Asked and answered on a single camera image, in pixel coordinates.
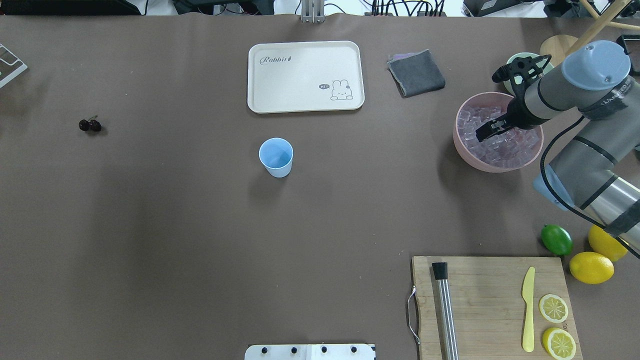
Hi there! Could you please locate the pink bowl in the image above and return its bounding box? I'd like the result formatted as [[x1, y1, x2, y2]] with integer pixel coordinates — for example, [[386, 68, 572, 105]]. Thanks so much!
[[453, 91, 545, 174]]

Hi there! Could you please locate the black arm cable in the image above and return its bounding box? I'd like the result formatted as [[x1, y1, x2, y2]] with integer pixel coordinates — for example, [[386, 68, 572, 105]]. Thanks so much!
[[539, 115, 608, 232]]

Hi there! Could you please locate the wooden cutting board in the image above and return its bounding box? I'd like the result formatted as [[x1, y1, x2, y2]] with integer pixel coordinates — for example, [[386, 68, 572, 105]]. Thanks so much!
[[411, 256, 571, 360]]

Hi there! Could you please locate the yellow plastic knife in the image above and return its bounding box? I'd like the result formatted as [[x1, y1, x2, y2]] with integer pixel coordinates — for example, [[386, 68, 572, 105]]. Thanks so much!
[[521, 266, 536, 353]]

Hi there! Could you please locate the clear ice cubes pile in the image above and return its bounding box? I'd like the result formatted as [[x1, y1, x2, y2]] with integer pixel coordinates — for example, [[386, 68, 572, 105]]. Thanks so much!
[[457, 104, 542, 168]]

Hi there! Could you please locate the lemon slice upper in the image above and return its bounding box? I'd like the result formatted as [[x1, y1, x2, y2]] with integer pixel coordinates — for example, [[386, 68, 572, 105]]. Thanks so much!
[[538, 293, 569, 324]]

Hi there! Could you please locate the whole yellow lemon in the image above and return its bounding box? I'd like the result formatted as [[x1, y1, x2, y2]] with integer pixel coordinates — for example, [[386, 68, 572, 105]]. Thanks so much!
[[569, 251, 615, 285], [587, 225, 629, 263]]

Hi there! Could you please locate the lemon slice lower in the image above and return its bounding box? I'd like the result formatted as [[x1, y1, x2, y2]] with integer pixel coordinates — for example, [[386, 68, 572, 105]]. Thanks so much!
[[541, 326, 578, 360]]

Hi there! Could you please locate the cream rabbit tray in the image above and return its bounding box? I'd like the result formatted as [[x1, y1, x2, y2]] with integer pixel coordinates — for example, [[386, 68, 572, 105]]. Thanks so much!
[[247, 40, 365, 114]]

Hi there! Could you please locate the mint green bowl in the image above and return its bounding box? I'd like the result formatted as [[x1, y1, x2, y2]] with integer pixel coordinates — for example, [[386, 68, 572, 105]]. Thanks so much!
[[503, 52, 555, 96]]

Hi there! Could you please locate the lemon slice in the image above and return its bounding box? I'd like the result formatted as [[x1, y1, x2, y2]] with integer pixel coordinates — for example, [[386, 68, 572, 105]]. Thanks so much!
[[541, 326, 578, 360], [538, 293, 569, 324]]

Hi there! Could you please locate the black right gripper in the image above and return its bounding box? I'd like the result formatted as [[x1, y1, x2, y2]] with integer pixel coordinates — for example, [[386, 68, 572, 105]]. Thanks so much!
[[475, 89, 538, 142]]

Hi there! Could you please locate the folded grey cloth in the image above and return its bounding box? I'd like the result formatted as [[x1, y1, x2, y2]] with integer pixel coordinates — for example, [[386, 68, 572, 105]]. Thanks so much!
[[387, 48, 446, 98]]

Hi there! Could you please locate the light blue plastic cup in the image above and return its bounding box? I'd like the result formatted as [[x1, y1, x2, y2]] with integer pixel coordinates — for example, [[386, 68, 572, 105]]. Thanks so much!
[[258, 137, 294, 178]]

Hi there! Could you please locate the dark red cherry pair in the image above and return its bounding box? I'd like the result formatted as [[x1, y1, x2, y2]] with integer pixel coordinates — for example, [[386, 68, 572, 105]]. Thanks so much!
[[78, 115, 103, 132]]

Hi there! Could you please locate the whole yellow lemon back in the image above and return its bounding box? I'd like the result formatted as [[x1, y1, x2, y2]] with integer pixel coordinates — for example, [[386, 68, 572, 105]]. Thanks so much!
[[587, 225, 629, 263]]

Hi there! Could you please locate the white wire cup rack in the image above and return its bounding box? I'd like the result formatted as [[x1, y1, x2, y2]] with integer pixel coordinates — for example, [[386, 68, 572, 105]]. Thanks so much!
[[0, 44, 28, 88]]

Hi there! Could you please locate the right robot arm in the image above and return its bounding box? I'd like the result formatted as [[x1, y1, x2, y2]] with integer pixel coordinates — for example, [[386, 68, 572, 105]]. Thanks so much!
[[475, 40, 640, 256]]

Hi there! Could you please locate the green lime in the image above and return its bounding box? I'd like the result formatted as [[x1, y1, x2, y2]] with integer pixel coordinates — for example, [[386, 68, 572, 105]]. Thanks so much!
[[541, 224, 574, 256]]

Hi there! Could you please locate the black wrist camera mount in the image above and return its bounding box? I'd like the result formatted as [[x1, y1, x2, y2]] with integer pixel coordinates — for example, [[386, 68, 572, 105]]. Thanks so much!
[[491, 52, 554, 95]]

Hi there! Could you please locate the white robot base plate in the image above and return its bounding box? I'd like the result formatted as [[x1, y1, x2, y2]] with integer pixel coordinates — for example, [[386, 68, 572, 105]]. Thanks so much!
[[244, 343, 377, 360]]

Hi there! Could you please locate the steel muddler black tip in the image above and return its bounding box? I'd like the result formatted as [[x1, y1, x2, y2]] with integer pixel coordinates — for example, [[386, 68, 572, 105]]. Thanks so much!
[[431, 261, 460, 360]]

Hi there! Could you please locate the whole yellow lemon front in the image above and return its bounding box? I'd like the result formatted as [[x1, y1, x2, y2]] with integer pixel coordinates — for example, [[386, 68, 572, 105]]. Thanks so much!
[[569, 251, 615, 285]]

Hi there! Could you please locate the wooden cup tree stand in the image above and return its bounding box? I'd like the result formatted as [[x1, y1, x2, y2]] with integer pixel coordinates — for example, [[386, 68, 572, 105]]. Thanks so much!
[[539, 0, 639, 68]]

